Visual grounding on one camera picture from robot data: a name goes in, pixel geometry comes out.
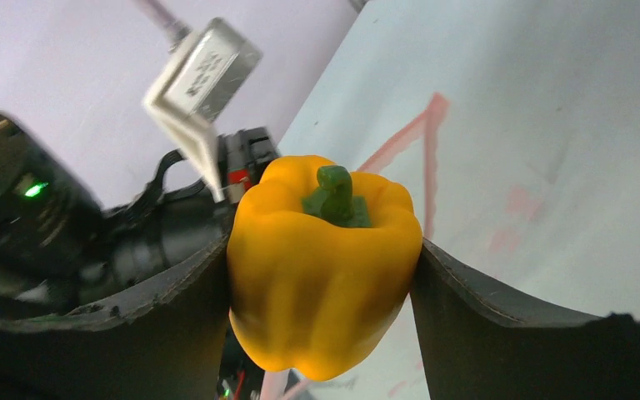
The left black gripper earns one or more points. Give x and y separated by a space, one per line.
160 229

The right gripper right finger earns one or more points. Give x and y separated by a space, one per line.
483 339

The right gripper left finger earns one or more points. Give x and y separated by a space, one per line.
161 339

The yellow bell pepper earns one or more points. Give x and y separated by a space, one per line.
320 262

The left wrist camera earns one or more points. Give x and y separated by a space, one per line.
202 75

